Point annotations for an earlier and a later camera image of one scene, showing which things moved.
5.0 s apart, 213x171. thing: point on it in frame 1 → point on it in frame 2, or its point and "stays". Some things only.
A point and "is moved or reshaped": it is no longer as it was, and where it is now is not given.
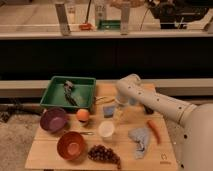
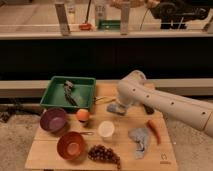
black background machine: (175, 14) stays
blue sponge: (108, 111) is moved or reshaped
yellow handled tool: (104, 99) stays
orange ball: (82, 114) stays
